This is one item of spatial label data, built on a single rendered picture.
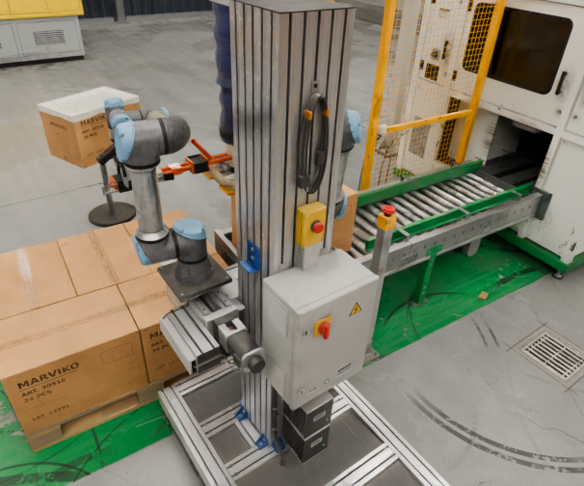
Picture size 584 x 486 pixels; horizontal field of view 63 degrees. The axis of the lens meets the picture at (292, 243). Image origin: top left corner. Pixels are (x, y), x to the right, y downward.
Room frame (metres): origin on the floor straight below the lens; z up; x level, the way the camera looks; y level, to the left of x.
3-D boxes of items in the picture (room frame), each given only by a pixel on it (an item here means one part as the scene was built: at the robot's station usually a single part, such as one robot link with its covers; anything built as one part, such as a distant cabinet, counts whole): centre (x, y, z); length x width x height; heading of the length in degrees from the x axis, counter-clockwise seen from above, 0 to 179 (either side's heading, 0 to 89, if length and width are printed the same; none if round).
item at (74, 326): (2.05, 0.99, 0.34); 1.20 x 1.00 x 0.40; 124
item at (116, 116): (1.74, 0.66, 1.55); 0.11 x 0.11 x 0.08; 29
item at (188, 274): (1.48, 0.38, 1.09); 0.15 x 0.15 x 0.10
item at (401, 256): (2.54, -0.87, 0.50); 2.31 x 0.05 x 0.19; 124
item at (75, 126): (3.53, 1.58, 0.82); 0.60 x 0.40 x 0.40; 149
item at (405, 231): (2.79, -1.14, 0.60); 1.60 x 0.10 x 0.09; 124
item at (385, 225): (2.07, -0.48, 0.50); 0.07 x 0.07 x 1.00; 34
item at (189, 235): (1.47, 0.39, 1.20); 0.13 x 0.12 x 0.14; 119
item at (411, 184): (3.23, -0.84, 0.60); 1.60 x 0.10 x 0.09; 124
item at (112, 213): (3.53, 1.58, 0.31); 0.40 x 0.40 x 0.62
